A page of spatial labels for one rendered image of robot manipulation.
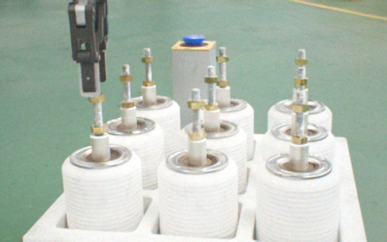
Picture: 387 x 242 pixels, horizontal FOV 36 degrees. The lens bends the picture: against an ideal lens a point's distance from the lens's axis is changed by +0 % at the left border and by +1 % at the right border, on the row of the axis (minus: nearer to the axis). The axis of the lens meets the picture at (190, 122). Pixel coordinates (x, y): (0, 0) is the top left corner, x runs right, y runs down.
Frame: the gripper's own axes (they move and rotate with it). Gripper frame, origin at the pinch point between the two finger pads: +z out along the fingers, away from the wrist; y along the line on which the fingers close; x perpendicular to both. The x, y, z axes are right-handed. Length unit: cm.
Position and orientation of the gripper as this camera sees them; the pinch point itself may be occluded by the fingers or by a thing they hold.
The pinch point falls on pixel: (93, 77)
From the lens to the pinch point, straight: 70.0
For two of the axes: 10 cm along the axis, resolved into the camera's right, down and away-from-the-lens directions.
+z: 0.1, 9.5, 3.0
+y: -0.3, -3.0, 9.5
